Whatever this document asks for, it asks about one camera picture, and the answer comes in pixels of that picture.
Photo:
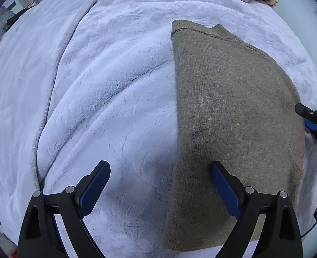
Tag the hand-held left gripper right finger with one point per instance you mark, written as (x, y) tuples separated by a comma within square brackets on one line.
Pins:
[(225, 188)]

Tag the grey-brown knit sweater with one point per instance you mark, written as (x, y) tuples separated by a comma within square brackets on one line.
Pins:
[(228, 99)]

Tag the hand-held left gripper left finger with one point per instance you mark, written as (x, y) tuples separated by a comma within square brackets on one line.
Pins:
[(93, 190)]

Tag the lavender plush blanket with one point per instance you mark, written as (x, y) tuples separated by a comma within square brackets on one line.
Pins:
[(107, 86)]

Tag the grey padded cushion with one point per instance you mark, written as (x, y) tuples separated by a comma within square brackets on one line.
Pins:
[(1, 18)]

